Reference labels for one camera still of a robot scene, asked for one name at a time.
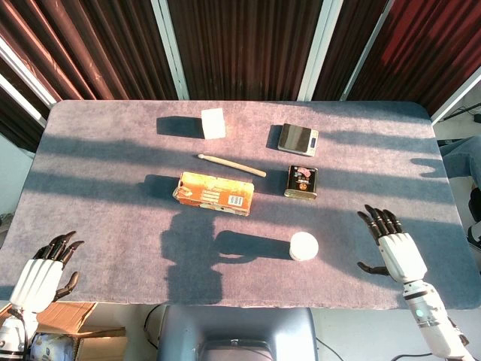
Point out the white foam cube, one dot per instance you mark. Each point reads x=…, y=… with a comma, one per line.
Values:
x=214, y=124

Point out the black white machine part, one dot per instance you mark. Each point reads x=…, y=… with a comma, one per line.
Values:
x=475, y=218

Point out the white window post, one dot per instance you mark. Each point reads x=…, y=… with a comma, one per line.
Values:
x=317, y=49
x=370, y=49
x=170, y=49

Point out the blue-grey robot torso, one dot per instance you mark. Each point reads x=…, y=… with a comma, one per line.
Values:
x=236, y=327

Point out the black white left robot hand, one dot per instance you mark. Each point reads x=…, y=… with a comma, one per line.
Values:
x=37, y=282

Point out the blue-grey table cloth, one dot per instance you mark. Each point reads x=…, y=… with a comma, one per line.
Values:
x=112, y=225

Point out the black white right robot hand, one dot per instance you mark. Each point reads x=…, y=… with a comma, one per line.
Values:
x=402, y=255

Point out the black tin can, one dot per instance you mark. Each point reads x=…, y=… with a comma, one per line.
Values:
x=301, y=182

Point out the orange biscuit box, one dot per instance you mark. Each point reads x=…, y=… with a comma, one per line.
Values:
x=214, y=193

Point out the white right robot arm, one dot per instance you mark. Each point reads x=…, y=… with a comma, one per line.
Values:
x=432, y=319

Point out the wooden drumstick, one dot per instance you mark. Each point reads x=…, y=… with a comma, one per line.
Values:
x=233, y=164

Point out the brown cardboard box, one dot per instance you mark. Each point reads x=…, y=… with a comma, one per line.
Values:
x=86, y=327

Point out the white window frame bar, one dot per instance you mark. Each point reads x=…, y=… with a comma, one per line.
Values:
x=456, y=98
x=26, y=84

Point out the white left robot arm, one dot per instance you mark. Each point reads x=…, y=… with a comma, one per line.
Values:
x=13, y=331

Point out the silver pocket scale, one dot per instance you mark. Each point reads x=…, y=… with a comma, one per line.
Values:
x=297, y=138

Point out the dark red curtain panel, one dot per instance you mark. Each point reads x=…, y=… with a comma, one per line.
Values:
x=432, y=45
x=345, y=49
x=244, y=49
x=94, y=49

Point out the white round container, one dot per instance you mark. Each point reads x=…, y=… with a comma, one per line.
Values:
x=303, y=246

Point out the blue white patterned bag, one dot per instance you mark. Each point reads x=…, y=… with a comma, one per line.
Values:
x=50, y=347

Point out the blue jeans leg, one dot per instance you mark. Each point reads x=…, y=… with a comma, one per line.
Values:
x=464, y=158

